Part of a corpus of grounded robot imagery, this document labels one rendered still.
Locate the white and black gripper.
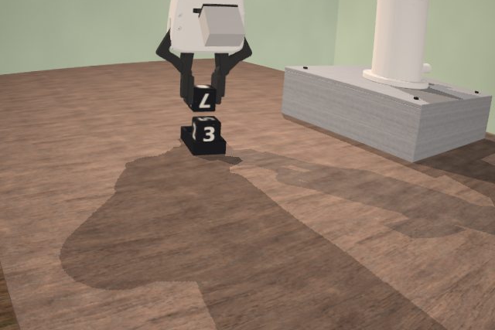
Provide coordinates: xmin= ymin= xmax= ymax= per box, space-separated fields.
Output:
xmin=155 ymin=0 xmax=252 ymax=105

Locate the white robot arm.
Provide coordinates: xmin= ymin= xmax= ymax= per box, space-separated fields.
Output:
xmin=193 ymin=0 xmax=432 ymax=89

